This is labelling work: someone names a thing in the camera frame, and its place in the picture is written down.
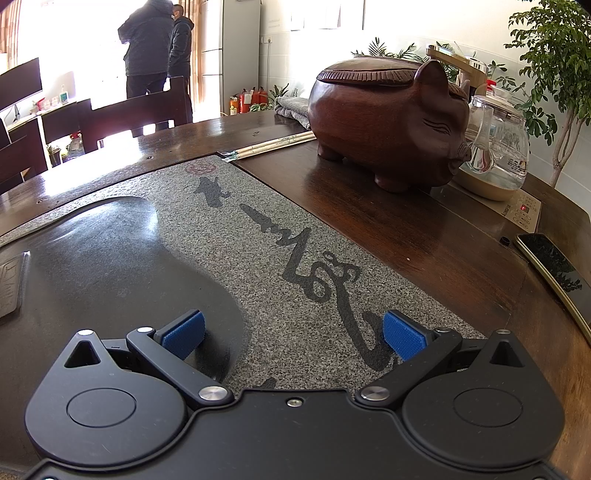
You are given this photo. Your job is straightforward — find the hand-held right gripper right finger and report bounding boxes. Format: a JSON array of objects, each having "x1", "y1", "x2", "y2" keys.
[{"x1": 355, "y1": 310, "x2": 527, "y2": 409}]

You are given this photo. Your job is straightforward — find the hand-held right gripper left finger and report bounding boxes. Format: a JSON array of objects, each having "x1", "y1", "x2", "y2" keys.
[{"x1": 62, "y1": 309, "x2": 234, "y2": 409}]

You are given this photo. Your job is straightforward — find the grey stone tea tray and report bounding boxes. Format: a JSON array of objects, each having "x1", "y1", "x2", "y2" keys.
[{"x1": 0, "y1": 154, "x2": 486, "y2": 403}]

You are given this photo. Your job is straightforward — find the black smartphone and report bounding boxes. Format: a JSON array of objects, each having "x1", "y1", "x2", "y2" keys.
[{"x1": 513, "y1": 233, "x2": 591, "y2": 341}]

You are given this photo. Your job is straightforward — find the beige kettle heating base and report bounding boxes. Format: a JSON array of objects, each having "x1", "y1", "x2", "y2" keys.
[{"x1": 450, "y1": 177, "x2": 544, "y2": 232}]

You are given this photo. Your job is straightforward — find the dark carved stone plaque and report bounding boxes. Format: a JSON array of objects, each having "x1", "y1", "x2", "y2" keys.
[{"x1": 0, "y1": 250, "x2": 31, "y2": 320}]

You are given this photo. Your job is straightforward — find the pale wooden stick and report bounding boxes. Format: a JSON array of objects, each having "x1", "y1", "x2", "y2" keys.
[
  {"x1": 222, "y1": 130, "x2": 315, "y2": 158},
  {"x1": 225, "y1": 134, "x2": 317, "y2": 162}
]

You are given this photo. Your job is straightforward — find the brown wooden pig box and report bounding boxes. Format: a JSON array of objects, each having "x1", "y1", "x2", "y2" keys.
[{"x1": 307, "y1": 57, "x2": 474, "y2": 194}]

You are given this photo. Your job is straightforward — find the clear glass electric kettle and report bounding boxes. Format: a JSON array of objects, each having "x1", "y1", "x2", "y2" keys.
[{"x1": 454, "y1": 89, "x2": 532, "y2": 191}]

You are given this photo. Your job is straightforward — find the dark wooden chair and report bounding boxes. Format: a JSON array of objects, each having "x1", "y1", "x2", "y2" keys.
[
  {"x1": 89, "y1": 76, "x2": 194, "y2": 151},
  {"x1": 0, "y1": 117, "x2": 49, "y2": 195}
]

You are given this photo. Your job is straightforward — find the red fire extinguishers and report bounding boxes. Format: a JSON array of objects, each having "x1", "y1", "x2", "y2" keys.
[{"x1": 229, "y1": 85, "x2": 269, "y2": 116}]

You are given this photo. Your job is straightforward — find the grey folded cloth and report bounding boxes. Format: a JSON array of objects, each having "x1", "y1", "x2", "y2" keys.
[{"x1": 274, "y1": 94, "x2": 311, "y2": 131}]

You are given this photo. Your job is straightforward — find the dark wooden desk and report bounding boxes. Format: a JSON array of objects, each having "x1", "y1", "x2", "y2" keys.
[{"x1": 8, "y1": 98, "x2": 94, "y2": 160}]

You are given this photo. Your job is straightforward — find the small green potted plant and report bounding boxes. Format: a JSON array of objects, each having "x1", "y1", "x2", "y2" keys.
[{"x1": 267, "y1": 82, "x2": 302, "y2": 101}]

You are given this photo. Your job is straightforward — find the gold water tap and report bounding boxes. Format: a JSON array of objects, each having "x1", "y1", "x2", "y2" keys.
[{"x1": 424, "y1": 41, "x2": 491, "y2": 100}]

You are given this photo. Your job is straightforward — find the green palm plant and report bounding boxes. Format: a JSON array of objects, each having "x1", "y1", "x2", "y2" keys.
[{"x1": 350, "y1": 38, "x2": 431, "y2": 64}]

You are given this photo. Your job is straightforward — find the silver refrigerator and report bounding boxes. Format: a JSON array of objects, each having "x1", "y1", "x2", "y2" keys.
[{"x1": 198, "y1": 0, "x2": 262, "y2": 117}]

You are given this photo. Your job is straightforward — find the black computer monitor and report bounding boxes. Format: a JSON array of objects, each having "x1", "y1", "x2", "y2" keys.
[{"x1": 0, "y1": 57, "x2": 44, "y2": 112}]

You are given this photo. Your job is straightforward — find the slim leafy indoor tree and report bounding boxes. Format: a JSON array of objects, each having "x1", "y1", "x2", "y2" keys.
[{"x1": 507, "y1": 0, "x2": 591, "y2": 188}]

